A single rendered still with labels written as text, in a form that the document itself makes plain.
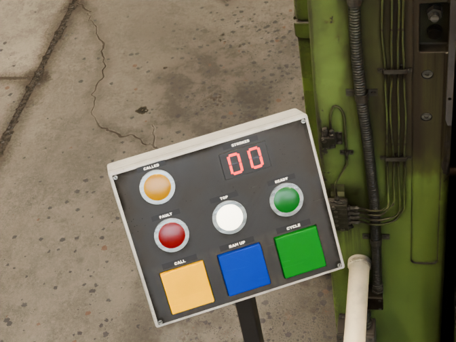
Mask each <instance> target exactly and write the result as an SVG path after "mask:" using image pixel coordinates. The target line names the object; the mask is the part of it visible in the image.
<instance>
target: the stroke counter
mask: <svg viewBox="0 0 456 342"><path fill-rule="evenodd" d="M255 149H257V150H258V152H259V155H258V156H256V157H251V155H250V151H251V150H255ZM234 155H237V158H238V162H235V163H233V164H231V162H230V159H229V157H231V156H234ZM260 155H261V151H260V148H257V147H253V148H250V149H249V151H248V156H249V159H251V158H252V159H251V160H250V164H251V167H252V168H254V169H255V168H260V167H262V165H263V164H264V163H263V158H262V157H259V156H260ZM229 157H227V160H228V163H229V165H231V166H230V171H231V173H232V174H234V175H235V174H239V173H242V170H244V169H243V167H242V163H239V162H240V161H241V159H240V154H237V153H233V154H230V155H229ZM257 158H260V161H261V165H258V166H254V165H253V162H252V160H253V159H257ZM237 164H240V168H241V170H240V171H238V172H233V168H232V166H234V165H237Z"/></svg>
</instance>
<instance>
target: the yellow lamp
mask: <svg viewBox="0 0 456 342"><path fill-rule="evenodd" d="M170 190H171V183H170V181H169V179H168V178H167V177H166V176H164V175H163V174H153V175H151V176H150V177H148V179H147V180H146V181H145V183H144V192H145V194H146V196H147V197H148V198H150V199H152V200H155V201H159V200H163V199H165V198H166V197H167V196H168V195H169V193H170Z"/></svg>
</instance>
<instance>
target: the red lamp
mask: <svg viewBox="0 0 456 342"><path fill-rule="evenodd" d="M158 238H159V241H160V243H161V244H162V245H163V246H165V247H166V248H176V247H179V246H180V245H181V244H182V243H183V242H184V240H185V230H184V229H183V227H182V226H181V225H179V224H178V223H166V224H165V225H164V226H162V228H161V229H160V230H159V234H158Z"/></svg>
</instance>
